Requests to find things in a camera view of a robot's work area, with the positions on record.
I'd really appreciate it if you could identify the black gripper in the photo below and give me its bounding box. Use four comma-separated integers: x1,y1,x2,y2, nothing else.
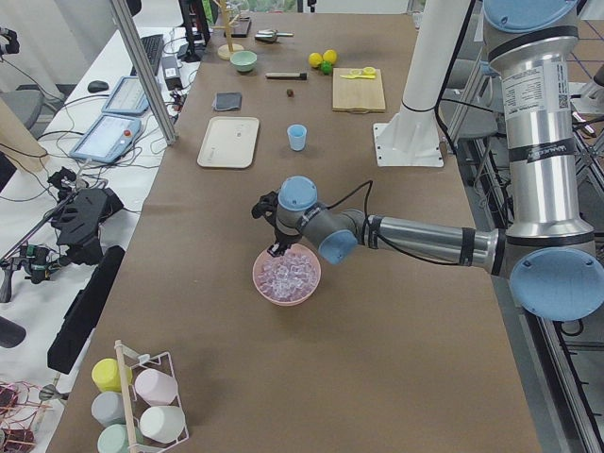
251,191,302,257

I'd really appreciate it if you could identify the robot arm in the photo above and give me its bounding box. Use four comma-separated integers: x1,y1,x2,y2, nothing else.
252,1,603,321

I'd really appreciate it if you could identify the pile of clear ice cubes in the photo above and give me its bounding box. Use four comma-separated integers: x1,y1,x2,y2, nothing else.
256,251,319,304

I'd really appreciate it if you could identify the light blue plastic cup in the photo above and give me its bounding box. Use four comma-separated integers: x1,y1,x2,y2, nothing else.
287,124,308,152

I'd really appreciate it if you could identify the pink cup in rack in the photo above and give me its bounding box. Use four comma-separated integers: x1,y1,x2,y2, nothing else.
134,369,178,406

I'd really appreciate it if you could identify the wooden cup stand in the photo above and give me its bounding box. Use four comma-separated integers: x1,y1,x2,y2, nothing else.
213,0,243,61

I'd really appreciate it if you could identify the white cup in rack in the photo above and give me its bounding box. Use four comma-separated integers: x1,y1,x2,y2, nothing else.
139,406,185,444

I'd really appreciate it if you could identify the steel ice scoop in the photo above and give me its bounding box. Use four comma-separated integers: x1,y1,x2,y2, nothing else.
254,29,294,43

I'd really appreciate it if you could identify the yellow cup in rack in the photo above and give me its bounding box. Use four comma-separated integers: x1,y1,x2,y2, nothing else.
92,358,122,393

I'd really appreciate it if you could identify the grey cup in rack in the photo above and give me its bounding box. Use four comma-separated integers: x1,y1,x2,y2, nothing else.
91,391,126,428

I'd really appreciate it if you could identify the green cup in rack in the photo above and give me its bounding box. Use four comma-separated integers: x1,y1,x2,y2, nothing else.
96,424,129,453

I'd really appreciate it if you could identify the pink bowl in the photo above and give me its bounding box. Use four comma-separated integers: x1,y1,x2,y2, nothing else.
252,244,321,307

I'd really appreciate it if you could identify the cream rectangular tray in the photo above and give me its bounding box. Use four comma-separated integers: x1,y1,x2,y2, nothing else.
197,116,260,169

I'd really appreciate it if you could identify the grey folded cloth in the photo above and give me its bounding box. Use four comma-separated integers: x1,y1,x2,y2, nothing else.
212,92,243,111

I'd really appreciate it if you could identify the steel muddler black tip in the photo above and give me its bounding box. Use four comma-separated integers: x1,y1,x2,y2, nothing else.
265,72,308,80

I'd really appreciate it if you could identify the wooden cutting board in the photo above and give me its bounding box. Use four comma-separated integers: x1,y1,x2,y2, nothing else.
332,67,386,113

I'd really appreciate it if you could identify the green lime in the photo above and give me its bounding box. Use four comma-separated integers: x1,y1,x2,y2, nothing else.
320,61,333,76

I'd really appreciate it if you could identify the mint green bowl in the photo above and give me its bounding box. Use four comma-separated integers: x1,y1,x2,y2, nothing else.
229,50,258,74

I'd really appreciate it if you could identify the yellow lemon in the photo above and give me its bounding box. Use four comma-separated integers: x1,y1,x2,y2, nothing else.
308,52,323,68
322,49,338,65

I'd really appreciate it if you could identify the blue teach pendant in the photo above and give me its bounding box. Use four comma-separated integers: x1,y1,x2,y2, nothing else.
102,76,149,116
69,114,142,163

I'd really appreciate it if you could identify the black keyboard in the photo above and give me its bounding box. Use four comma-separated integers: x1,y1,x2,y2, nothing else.
141,34,164,76

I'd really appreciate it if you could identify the black computer mouse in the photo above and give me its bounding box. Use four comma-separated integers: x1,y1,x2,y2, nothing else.
87,80,109,93

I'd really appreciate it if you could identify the grey office chair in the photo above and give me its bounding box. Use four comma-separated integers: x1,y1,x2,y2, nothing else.
1,90,44,129

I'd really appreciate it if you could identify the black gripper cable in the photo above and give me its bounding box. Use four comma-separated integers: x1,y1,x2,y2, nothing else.
325,179,377,211

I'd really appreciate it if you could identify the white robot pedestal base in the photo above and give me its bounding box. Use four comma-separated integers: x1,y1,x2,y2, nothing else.
374,0,473,168

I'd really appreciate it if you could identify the aluminium frame post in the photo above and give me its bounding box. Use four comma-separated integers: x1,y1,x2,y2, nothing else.
109,0,177,146

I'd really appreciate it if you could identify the white wire cup rack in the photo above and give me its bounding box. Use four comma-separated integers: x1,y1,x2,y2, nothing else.
114,340,190,452

